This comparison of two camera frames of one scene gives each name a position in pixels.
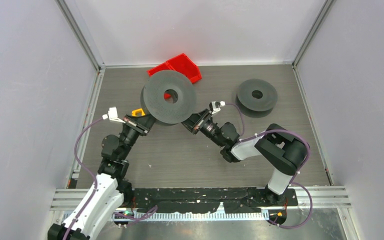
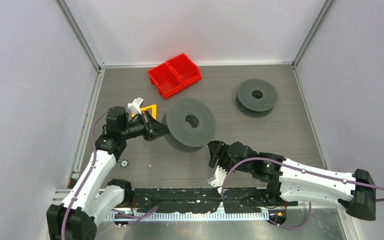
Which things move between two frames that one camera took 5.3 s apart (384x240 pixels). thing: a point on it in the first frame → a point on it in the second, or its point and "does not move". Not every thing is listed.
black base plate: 184,200 does not move
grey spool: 255,98 does not move
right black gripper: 194,118 → 217,149
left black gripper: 142,128 → 153,129
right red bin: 183,63 does not move
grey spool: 152,93 → 191,122
